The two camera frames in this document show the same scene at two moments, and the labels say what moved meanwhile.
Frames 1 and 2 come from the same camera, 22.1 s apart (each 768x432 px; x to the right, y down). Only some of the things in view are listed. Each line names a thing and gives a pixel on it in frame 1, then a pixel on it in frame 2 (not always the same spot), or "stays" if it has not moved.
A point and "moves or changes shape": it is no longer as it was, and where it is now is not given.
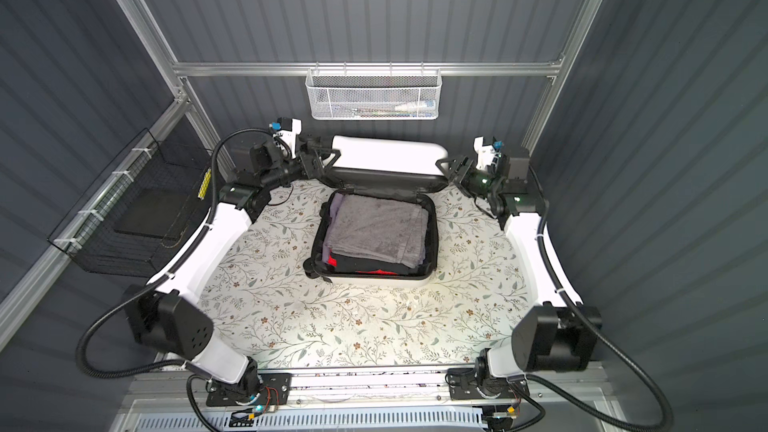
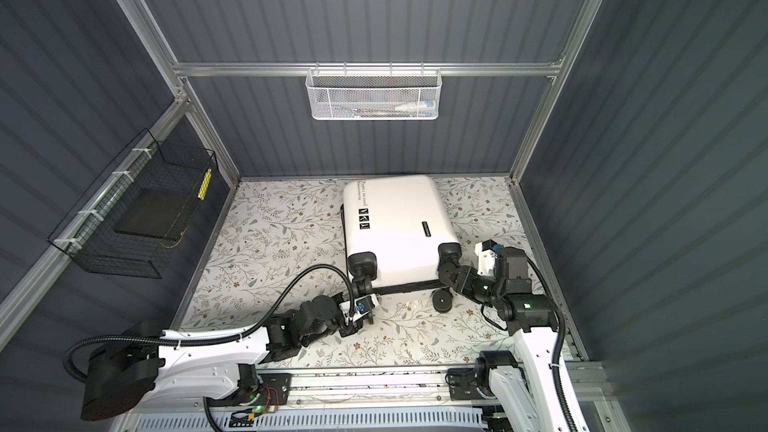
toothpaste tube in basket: [426, 105] stays
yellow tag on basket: [204, 185] stays
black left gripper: [315, 162] → [334, 302]
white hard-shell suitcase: [380, 223] moves or changes shape
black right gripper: [460, 165] → [464, 281]
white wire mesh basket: [374, 94] stays
